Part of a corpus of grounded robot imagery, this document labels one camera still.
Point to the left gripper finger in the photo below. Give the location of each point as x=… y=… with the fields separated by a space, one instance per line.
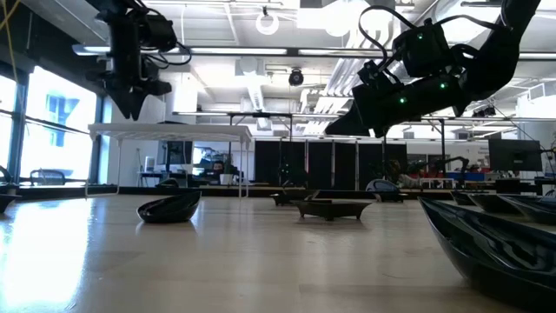
x=135 y=100
x=121 y=97

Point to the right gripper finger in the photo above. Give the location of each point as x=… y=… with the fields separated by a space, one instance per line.
x=354 y=115
x=360 y=128

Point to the black teardrop mini plate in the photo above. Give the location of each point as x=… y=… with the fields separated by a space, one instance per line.
x=386 y=193
x=499 y=261
x=169 y=211
x=491 y=203

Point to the black leaf-shaped mini plate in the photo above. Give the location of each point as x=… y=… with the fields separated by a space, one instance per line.
x=462 y=199
x=536 y=213

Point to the black background robot arm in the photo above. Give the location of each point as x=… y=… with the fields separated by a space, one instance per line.
x=460 y=161

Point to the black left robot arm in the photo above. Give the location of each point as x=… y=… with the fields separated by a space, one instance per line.
x=126 y=17

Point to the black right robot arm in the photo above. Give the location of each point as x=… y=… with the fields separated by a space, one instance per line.
x=491 y=65

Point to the person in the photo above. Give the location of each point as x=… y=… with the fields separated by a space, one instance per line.
x=218 y=167
x=401 y=176

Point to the ceiling light strip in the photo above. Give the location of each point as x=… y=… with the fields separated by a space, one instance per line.
x=239 y=51

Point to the black computer monitor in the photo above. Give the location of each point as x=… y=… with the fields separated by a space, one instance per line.
x=514 y=155

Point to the black partition wall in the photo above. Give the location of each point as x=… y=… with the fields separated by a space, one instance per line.
x=321 y=165

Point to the black overhead camera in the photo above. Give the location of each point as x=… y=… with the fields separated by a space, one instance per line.
x=296 y=78

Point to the black stand frame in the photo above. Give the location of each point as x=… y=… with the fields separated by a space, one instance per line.
x=260 y=115

